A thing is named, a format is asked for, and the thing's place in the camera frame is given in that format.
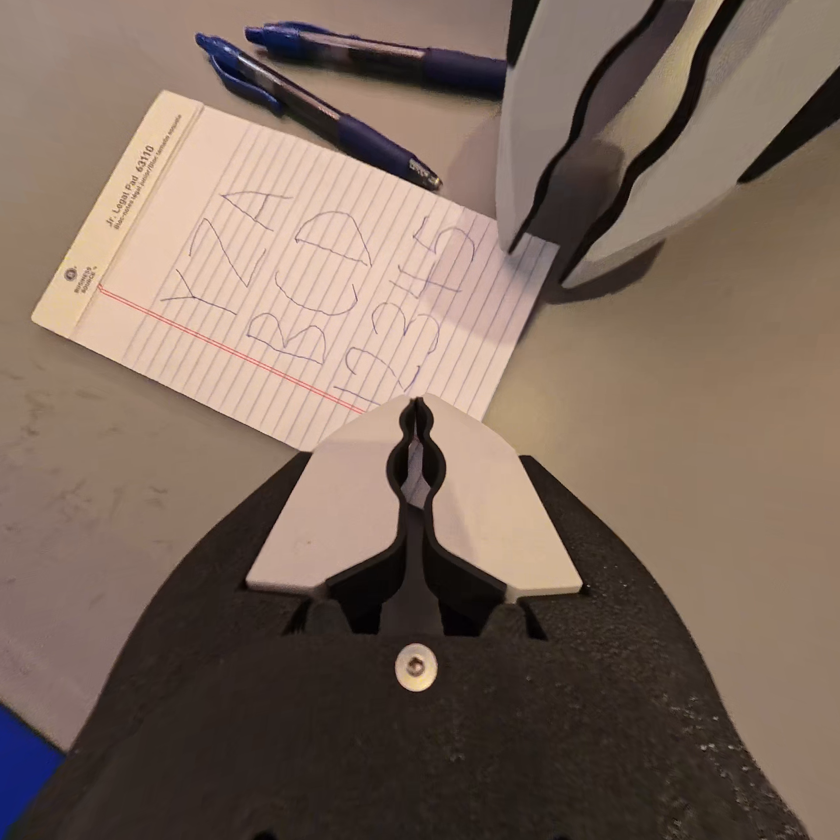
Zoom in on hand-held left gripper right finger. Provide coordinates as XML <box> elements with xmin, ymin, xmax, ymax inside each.
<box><xmin>417</xmin><ymin>395</ymin><xmax>585</xmax><ymax>637</ymax></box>

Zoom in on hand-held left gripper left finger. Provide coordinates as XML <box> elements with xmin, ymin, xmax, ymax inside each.
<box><xmin>246</xmin><ymin>395</ymin><xmax>421</xmax><ymax>634</ymax></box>

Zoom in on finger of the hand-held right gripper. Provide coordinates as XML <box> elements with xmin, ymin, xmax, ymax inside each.
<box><xmin>496</xmin><ymin>0</ymin><xmax>665</xmax><ymax>256</ymax></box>
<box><xmin>560</xmin><ymin>0</ymin><xmax>840</xmax><ymax>290</ymax></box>

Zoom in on blue gel pen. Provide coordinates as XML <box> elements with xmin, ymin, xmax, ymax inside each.
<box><xmin>244</xmin><ymin>21</ymin><xmax>511</xmax><ymax>95</ymax></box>
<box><xmin>195</xmin><ymin>31</ymin><xmax>444</xmax><ymax>193</ymax></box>

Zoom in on white lined notepad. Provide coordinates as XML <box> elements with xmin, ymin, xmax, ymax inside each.
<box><xmin>31</xmin><ymin>90</ymin><xmax>560</xmax><ymax>506</ymax></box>

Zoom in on blue plastic bin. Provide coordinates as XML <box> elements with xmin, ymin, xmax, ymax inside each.
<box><xmin>0</xmin><ymin>703</ymin><xmax>67</xmax><ymax>840</ymax></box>

